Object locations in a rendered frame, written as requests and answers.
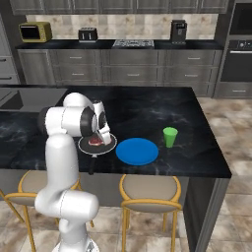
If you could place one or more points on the grey drawer cabinet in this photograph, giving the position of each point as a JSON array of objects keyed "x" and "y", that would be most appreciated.
[{"x": 7, "y": 62}]

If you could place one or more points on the black built-in oven stack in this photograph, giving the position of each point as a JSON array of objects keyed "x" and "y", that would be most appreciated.
[{"x": 237, "y": 52}]

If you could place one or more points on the grey wall cupboards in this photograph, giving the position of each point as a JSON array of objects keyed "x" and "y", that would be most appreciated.
[{"x": 118, "y": 6}]

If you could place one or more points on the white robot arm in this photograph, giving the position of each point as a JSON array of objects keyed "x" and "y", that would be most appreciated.
[{"x": 62, "y": 157}]

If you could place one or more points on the yellow stool with beige seat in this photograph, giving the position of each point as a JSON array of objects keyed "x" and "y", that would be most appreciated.
[
  {"x": 31, "y": 183},
  {"x": 151, "y": 190}
]

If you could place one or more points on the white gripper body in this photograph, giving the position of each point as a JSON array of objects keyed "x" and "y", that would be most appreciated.
[{"x": 105, "y": 135}]

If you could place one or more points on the green cup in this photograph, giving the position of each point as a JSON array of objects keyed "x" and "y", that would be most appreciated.
[{"x": 170, "y": 137}]

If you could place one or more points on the black frying pan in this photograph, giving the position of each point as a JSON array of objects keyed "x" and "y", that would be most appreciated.
[{"x": 103, "y": 148}]

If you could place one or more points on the black coffee machine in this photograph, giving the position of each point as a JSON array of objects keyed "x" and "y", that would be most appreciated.
[{"x": 178, "y": 31}]

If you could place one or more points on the grey base cupboards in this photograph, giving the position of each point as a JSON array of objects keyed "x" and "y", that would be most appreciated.
[{"x": 131, "y": 67}]

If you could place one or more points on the red steak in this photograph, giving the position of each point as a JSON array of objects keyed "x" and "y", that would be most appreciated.
[{"x": 94, "y": 141}]

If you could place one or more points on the yellow microwave oven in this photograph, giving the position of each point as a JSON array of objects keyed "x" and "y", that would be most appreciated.
[{"x": 35, "y": 32}]

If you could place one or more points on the black toaster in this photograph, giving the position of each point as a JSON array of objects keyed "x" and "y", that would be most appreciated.
[{"x": 88, "y": 34}]

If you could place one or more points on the blue plate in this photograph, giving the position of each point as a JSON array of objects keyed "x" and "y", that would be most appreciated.
[{"x": 137, "y": 151}]

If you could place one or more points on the dark kitchen island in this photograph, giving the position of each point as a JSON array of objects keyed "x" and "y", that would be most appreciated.
[{"x": 157, "y": 108}]

